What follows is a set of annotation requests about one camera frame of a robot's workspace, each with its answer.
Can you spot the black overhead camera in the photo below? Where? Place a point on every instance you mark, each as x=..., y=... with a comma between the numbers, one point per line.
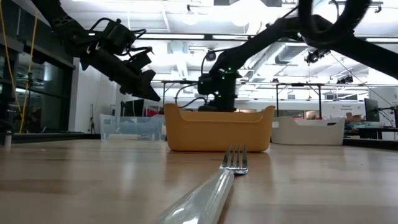
x=314, y=56

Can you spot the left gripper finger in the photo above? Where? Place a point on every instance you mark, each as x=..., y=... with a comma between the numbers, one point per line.
x=146, y=91
x=148, y=76

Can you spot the black ceiling spotlights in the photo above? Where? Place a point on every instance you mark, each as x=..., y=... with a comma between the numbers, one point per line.
x=345, y=80

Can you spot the black computer monitor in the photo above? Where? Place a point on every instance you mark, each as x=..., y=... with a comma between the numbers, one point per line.
x=371, y=110

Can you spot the white pendant lamp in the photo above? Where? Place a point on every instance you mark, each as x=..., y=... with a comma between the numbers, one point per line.
x=190, y=18

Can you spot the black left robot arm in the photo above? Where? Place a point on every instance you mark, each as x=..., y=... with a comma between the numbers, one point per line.
x=62, y=25

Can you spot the white plastic bin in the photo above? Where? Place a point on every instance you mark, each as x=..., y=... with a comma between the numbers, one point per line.
x=308, y=133

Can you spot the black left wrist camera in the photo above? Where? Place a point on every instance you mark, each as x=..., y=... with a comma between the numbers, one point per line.
x=138, y=60

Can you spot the black dome camera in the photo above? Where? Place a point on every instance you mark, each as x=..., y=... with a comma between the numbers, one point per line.
x=211, y=55

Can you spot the cluttered dark desk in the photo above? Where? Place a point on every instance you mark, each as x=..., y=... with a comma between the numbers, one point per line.
x=373, y=132

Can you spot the white cylindrical post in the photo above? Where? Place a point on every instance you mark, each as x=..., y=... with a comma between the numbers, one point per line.
x=8, y=139

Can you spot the silver ceiling duct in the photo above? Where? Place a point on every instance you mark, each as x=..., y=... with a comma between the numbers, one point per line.
x=289, y=53

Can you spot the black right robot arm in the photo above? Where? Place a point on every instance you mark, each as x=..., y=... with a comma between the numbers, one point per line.
x=258, y=43

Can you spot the clear plastic bin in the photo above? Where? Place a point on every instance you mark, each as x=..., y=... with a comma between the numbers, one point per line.
x=133, y=129

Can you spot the yellow plastic bin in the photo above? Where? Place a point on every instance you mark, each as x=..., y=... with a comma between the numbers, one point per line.
x=217, y=133

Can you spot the black frame workbench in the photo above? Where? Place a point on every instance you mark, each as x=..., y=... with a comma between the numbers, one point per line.
x=295, y=84

